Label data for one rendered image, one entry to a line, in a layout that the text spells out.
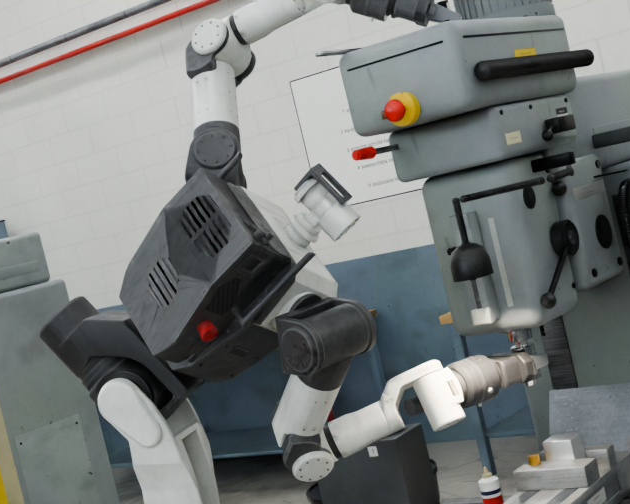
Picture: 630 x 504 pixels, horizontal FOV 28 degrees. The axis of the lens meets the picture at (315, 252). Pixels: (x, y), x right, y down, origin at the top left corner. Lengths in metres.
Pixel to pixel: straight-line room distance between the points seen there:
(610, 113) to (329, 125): 5.09
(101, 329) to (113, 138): 6.67
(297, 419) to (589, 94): 0.96
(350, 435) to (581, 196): 0.67
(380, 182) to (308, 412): 5.45
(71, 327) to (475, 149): 0.81
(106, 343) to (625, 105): 1.26
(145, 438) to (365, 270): 5.52
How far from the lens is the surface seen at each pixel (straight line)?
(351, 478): 2.71
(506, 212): 2.35
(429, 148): 2.36
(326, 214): 2.23
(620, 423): 2.82
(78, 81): 9.16
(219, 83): 2.47
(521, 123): 2.38
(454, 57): 2.22
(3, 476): 3.68
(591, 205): 2.58
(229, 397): 8.67
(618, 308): 2.80
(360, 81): 2.32
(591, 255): 2.54
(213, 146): 2.33
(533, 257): 2.36
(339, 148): 7.75
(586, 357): 2.85
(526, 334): 2.46
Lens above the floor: 1.65
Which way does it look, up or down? 3 degrees down
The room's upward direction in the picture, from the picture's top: 13 degrees counter-clockwise
